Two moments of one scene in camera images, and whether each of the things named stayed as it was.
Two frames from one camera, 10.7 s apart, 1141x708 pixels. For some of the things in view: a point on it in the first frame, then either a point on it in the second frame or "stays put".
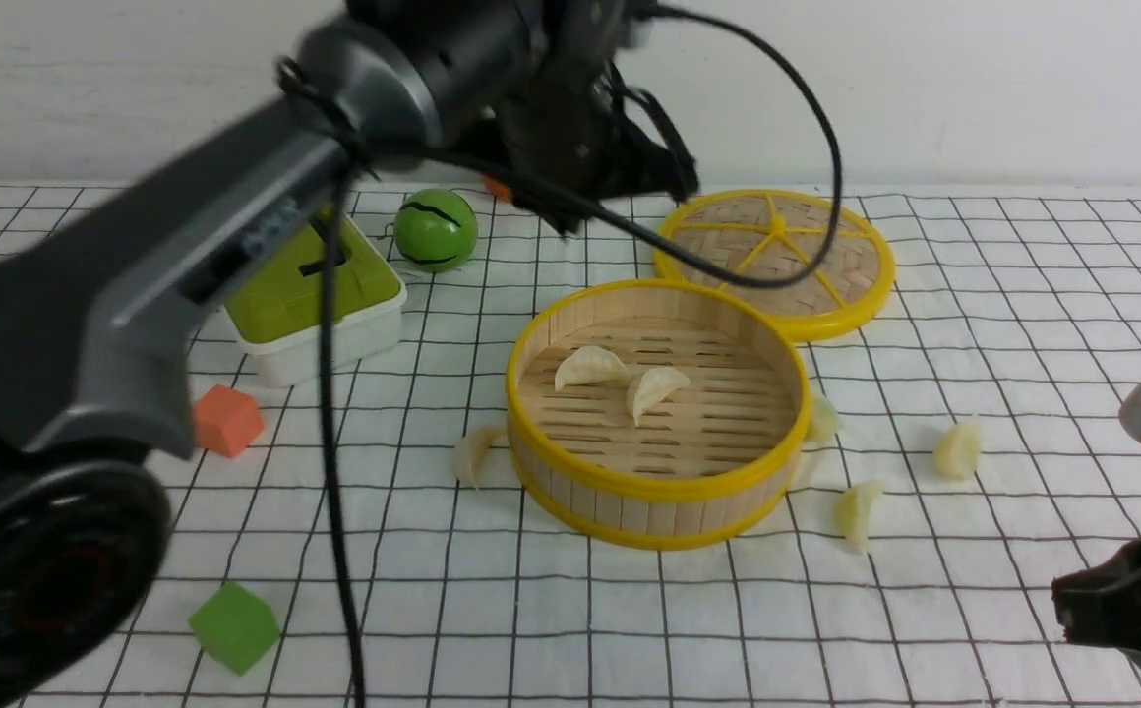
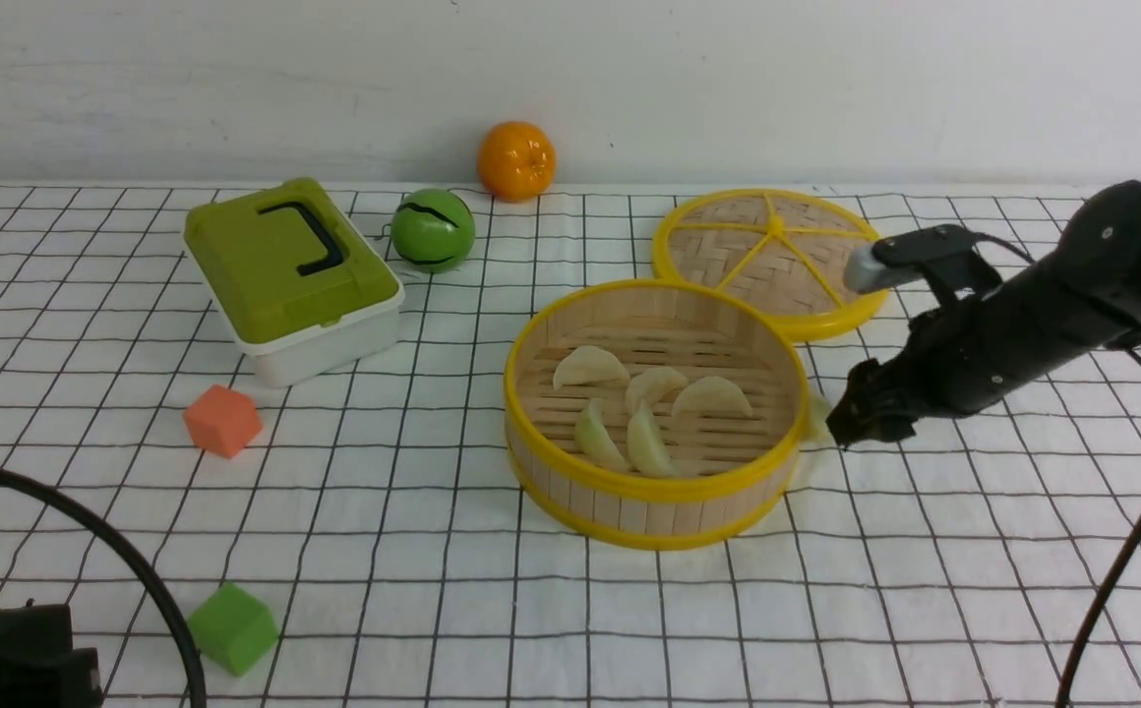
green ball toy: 436,230 stays put
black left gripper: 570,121 → 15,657
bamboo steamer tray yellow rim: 655,414 stays put
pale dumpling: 957,448 → 646,450
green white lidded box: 276,316 stays put
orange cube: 226,421 stays put
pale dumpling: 471,450 → 710,395
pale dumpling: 824,420 stays put
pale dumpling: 649,386 stays put
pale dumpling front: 853,511 → 594,440
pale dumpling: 589,364 stays put
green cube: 235,626 stays put
